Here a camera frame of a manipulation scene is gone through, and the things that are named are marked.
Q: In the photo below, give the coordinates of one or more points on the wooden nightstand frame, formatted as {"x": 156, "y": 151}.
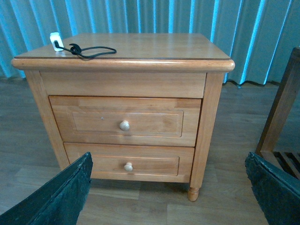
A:
{"x": 131, "y": 66}

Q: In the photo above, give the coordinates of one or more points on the grey pleated curtain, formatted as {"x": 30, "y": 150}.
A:
{"x": 258, "y": 35}

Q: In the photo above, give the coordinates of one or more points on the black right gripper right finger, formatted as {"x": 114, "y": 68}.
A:
{"x": 277, "y": 192}

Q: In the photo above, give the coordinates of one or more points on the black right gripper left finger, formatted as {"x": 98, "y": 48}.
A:
{"x": 57, "y": 202}

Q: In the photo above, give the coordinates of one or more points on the white charger adapter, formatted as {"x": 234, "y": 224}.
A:
{"x": 56, "y": 41}

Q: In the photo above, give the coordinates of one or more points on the dark wooden furniture frame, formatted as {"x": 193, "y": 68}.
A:
{"x": 282, "y": 104}

